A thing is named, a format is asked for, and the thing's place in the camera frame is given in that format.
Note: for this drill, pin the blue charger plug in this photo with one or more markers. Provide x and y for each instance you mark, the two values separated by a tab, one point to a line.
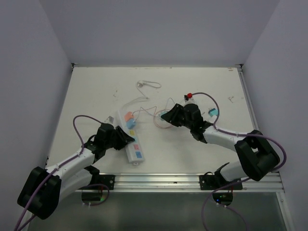
131	123

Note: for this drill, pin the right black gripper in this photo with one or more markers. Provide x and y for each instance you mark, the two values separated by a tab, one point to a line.
171	116

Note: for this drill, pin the teal charger plug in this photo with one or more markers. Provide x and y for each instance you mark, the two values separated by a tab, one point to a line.
213	112

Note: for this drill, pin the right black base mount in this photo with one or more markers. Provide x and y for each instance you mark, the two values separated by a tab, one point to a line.
210	181

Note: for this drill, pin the green charger plug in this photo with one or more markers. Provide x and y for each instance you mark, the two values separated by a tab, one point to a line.
161	115

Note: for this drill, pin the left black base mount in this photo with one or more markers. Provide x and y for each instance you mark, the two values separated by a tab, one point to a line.
107	180

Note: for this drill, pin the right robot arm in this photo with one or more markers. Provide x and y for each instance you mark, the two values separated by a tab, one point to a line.
256	155

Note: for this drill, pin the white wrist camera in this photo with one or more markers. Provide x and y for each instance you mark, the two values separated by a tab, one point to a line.
188	99
109	120

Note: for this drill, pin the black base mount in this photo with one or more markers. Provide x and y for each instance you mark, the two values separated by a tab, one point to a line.
210	181
107	180

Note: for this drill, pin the aluminium rail frame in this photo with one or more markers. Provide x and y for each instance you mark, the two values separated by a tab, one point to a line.
173	183

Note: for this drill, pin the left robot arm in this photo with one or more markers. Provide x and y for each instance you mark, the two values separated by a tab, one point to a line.
45	188

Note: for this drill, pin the orange charger plug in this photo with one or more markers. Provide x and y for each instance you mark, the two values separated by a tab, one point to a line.
128	116

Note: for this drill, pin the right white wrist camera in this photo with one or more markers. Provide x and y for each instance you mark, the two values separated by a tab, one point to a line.
188	99

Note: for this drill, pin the white power strip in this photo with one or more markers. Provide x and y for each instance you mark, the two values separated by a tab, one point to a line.
133	148

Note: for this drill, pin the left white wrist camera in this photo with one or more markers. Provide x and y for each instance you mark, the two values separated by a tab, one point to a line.
109	120

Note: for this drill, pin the white 80W charger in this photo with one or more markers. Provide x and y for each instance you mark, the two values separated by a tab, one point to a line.
212	119

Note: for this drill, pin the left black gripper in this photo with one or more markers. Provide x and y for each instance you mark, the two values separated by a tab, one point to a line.
121	134

